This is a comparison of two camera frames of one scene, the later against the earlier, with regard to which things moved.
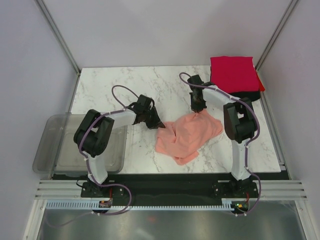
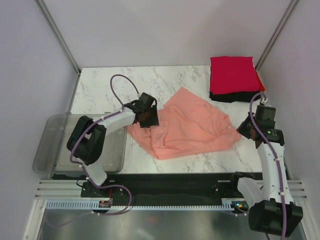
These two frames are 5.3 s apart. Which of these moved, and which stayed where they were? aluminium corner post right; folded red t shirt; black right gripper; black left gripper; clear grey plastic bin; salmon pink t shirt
Moved: salmon pink t shirt; black right gripper
Stayed: folded red t shirt; aluminium corner post right; black left gripper; clear grey plastic bin
